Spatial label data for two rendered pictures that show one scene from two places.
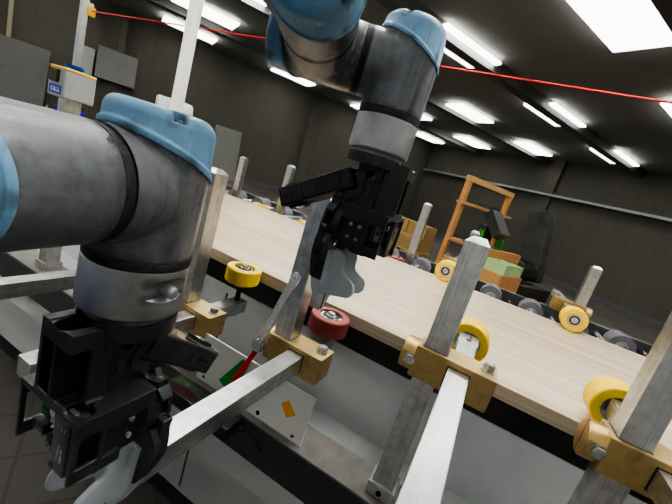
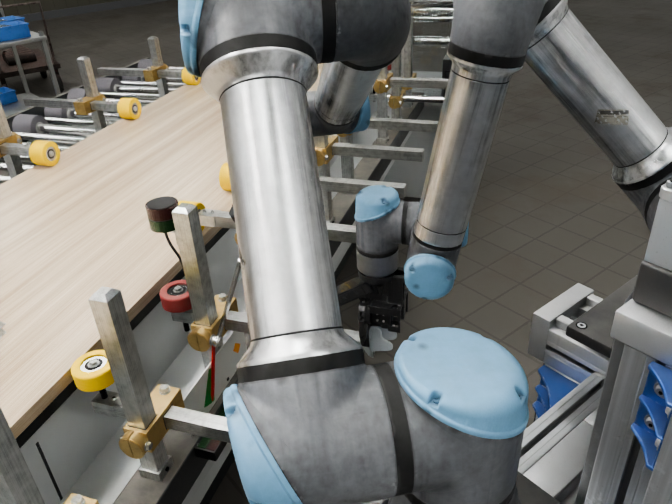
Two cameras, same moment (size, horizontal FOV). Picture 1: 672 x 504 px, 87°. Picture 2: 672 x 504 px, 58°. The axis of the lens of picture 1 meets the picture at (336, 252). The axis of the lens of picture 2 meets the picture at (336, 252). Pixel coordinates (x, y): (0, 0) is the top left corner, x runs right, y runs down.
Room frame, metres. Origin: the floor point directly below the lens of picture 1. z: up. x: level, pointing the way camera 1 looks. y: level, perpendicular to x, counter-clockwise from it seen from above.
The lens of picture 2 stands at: (0.38, 1.06, 1.62)
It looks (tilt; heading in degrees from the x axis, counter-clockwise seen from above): 31 degrees down; 267
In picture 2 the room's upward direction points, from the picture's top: 3 degrees counter-clockwise
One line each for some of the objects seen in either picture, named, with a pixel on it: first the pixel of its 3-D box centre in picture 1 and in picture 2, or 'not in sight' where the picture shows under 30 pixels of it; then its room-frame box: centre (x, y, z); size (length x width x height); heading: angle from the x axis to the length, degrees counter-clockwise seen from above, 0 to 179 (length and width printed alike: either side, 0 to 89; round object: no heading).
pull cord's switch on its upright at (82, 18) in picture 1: (78, 81); not in sight; (2.72, 2.20, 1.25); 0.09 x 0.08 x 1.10; 67
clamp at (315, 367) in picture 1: (294, 350); (212, 322); (0.60, 0.02, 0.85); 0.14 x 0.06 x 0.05; 67
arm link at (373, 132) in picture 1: (382, 141); not in sight; (0.46, -0.01, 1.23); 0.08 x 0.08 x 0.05
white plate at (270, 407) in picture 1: (250, 386); (218, 374); (0.59, 0.08, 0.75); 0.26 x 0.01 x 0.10; 67
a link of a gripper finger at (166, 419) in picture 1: (141, 435); not in sight; (0.27, 0.12, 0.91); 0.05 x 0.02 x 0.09; 67
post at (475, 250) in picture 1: (422, 383); not in sight; (0.51, -0.19, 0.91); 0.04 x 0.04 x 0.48; 67
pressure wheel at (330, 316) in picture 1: (323, 338); (182, 309); (0.67, -0.03, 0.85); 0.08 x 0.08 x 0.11
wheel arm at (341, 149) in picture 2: not in sight; (342, 148); (0.25, -0.67, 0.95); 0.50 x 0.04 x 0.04; 157
